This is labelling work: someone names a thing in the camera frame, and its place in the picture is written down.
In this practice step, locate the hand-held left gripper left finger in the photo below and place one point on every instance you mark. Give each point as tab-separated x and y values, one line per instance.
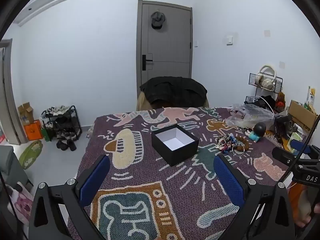
96	177

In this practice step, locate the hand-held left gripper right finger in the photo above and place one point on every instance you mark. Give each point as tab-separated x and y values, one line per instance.
227	177

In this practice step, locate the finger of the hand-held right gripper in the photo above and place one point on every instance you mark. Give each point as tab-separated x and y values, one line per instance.
285	156
301	147

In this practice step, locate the pile of colourful jewelry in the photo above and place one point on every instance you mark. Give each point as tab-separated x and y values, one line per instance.
226	143

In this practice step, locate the black square box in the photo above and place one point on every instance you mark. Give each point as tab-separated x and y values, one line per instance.
178	152

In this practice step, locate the person's right hand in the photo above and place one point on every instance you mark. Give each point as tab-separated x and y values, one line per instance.
303	205

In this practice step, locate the silver metal bangle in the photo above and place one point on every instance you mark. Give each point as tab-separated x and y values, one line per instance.
233	152

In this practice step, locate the open cardboard box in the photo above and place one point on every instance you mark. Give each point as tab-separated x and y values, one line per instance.
301	116

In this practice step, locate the black-headed blue doll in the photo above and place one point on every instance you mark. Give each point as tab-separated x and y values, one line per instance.
257	131

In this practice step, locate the pair of black slippers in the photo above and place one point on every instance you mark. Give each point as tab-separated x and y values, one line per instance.
66	145

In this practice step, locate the brown plush toy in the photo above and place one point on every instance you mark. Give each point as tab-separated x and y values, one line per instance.
281	100

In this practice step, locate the clear plastic bag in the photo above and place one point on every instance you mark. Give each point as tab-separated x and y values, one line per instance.
250	116

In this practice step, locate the yellow packet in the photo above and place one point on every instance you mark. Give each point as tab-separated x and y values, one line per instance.
311	93

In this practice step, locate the printed purple blanket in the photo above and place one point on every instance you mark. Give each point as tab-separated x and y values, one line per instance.
150	187

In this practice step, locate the black shoe rack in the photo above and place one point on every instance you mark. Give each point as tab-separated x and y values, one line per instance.
61	123

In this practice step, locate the green floor mat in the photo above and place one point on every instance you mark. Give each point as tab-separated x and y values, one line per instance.
31	153

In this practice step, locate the orange paper bag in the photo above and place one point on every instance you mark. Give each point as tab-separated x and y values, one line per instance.
33	132

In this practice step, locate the pink printed bag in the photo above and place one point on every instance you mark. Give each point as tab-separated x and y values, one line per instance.
21	202

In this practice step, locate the tan chair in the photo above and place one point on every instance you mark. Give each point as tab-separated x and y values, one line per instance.
141	103

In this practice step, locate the grey cabinet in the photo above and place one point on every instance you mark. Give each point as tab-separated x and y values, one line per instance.
10	165

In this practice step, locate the brown cardboard box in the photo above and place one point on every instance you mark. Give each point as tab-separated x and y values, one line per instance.
25	113

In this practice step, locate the black jacket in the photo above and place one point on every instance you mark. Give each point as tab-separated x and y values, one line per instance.
172	90

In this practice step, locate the grey door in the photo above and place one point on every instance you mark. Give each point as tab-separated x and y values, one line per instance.
167	42

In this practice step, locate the grey cap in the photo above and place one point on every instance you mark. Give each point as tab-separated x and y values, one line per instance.
157	19

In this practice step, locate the grey door frame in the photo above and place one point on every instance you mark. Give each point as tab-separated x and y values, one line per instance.
8	92

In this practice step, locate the white light switch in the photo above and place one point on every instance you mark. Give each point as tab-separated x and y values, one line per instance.
229	39

